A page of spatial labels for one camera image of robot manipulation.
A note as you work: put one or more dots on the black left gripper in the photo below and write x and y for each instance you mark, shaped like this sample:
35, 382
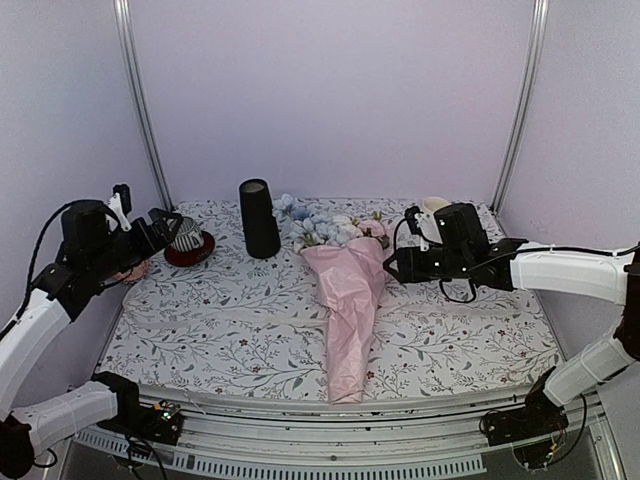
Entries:
155, 240

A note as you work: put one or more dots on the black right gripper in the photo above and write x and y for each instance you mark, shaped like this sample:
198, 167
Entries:
410, 261

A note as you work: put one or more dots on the pink flower bouquet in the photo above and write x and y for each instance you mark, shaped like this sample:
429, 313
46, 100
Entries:
346, 253

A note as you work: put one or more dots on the cream printed ribbon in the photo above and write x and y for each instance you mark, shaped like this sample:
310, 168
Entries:
151, 316

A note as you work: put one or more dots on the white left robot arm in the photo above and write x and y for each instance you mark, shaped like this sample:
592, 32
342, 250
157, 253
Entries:
99, 242

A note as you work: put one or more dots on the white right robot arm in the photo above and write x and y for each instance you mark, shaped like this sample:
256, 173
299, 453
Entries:
454, 245

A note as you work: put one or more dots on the black tapered vase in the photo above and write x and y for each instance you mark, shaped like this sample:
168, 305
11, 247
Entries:
260, 228

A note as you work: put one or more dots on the striped grey teacup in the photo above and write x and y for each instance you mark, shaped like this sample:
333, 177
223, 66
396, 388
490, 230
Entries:
189, 236

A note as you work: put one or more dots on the red lacquer saucer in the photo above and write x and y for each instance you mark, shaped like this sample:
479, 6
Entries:
192, 257

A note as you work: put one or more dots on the cream ceramic mug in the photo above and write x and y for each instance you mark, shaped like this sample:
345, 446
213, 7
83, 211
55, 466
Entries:
432, 205

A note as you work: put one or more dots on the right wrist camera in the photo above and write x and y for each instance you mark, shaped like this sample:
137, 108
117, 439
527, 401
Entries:
412, 216

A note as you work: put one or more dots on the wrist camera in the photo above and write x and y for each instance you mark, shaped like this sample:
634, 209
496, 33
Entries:
412, 216
119, 206

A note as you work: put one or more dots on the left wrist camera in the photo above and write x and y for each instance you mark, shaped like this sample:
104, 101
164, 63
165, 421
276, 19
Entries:
119, 206

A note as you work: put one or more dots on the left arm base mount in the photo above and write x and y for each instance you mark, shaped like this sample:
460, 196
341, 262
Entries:
161, 422

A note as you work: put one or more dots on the left aluminium frame post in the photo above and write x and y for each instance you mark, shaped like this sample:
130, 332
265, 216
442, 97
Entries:
124, 25

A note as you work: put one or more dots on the aluminium frame post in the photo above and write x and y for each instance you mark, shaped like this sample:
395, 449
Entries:
124, 25
531, 67

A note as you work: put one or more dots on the aluminium front rail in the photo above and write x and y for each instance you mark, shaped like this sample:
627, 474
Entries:
226, 437

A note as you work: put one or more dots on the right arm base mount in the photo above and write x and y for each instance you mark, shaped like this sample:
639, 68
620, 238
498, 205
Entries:
537, 417

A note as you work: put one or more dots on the right aluminium frame post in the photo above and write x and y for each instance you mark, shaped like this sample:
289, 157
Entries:
531, 67

